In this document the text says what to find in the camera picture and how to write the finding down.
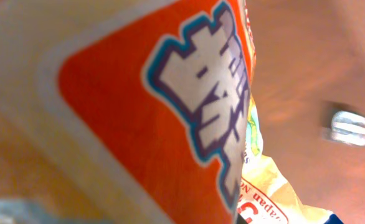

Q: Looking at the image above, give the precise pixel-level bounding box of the yellow snack bag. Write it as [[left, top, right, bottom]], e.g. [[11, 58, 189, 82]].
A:
[[0, 0, 339, 223]]

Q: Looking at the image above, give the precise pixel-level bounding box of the white barcode scanner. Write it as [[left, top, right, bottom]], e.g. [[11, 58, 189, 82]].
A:
[[320, 101, 365, 147]]

